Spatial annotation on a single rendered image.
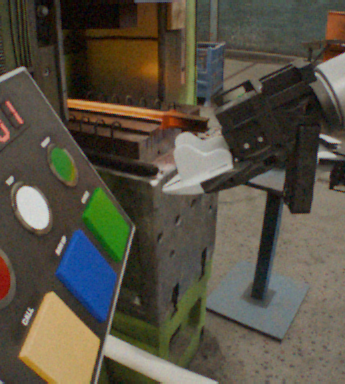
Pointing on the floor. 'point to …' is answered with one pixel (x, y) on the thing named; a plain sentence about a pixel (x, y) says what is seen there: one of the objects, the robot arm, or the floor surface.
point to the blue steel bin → (210, 70)
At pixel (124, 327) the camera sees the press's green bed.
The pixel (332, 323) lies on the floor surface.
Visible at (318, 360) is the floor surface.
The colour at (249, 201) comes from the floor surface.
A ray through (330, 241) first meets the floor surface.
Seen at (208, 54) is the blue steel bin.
